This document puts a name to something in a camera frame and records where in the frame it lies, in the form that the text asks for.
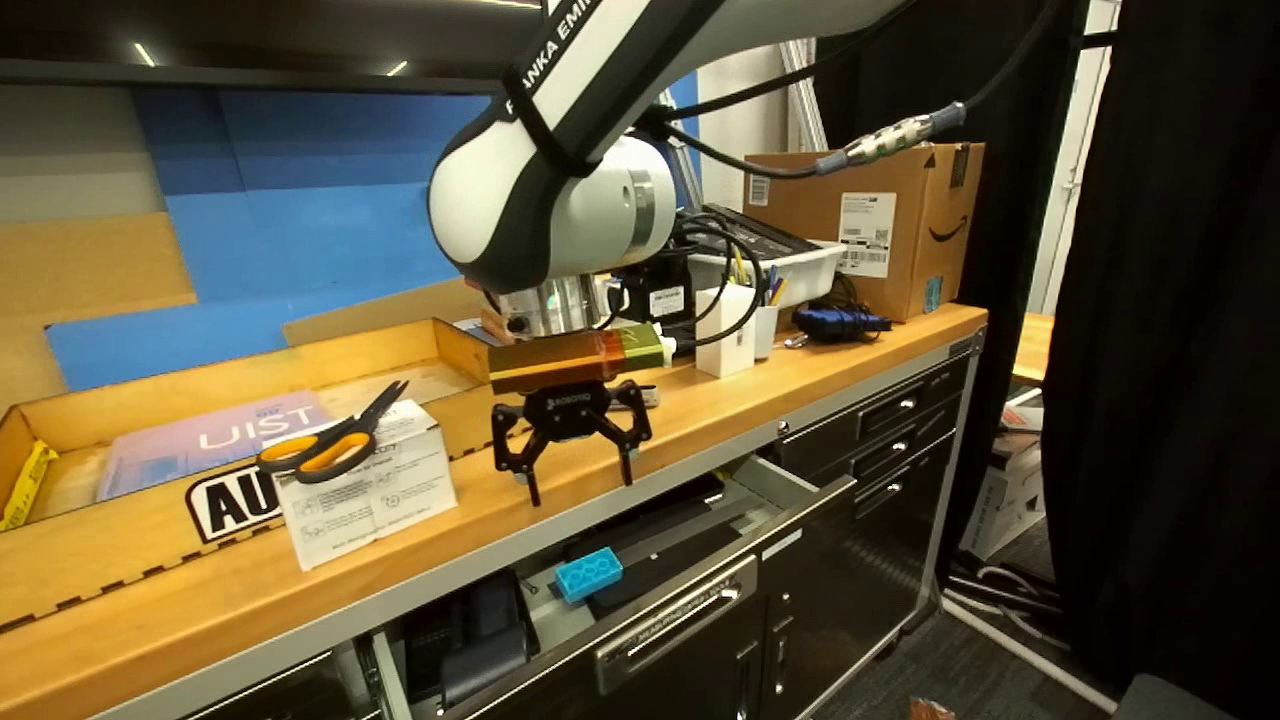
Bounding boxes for black cabinet drawers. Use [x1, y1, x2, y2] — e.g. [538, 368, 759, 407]
[195, 353, 973, 720]

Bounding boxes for black curtain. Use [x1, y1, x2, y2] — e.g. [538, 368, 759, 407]
[816, 0, 1280, 720]

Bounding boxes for white small box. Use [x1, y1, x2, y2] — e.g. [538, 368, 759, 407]
[695, 283, 757, 374]

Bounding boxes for white paper box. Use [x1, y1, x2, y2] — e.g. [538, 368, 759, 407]
[271, 401, 458, 573]

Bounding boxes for white plastic bin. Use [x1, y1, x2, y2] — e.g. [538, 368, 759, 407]
[685, 208, 848, 307]

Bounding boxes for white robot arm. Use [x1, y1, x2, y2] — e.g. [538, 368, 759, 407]
[426, 0, 905, 294]

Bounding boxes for open grey drawer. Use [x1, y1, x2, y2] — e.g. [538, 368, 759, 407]
[400, 455, 851, 720]

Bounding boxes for purple UIST booklet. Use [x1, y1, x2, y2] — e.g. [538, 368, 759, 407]
[95, 392, 329, 498]

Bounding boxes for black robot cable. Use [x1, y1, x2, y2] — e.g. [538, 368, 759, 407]
[635, 0, 1071, 353]

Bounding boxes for large cardboard box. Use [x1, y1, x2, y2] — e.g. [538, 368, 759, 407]
[745, 140, 983, 318]

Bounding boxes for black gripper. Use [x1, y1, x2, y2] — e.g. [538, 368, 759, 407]
[494, 381, 653, 506]

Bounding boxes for large flat wooden tray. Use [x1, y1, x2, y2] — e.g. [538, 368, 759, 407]
[0, 318, 490, 626]

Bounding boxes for orange handled scissors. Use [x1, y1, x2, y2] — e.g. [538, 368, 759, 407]
[257, 381, 404, 485]

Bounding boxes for blue block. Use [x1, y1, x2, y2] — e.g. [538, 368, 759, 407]
[551, 547, 625, 602]

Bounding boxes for small wooden box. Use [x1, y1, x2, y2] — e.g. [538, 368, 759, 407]
[490, 325, 670, 392]

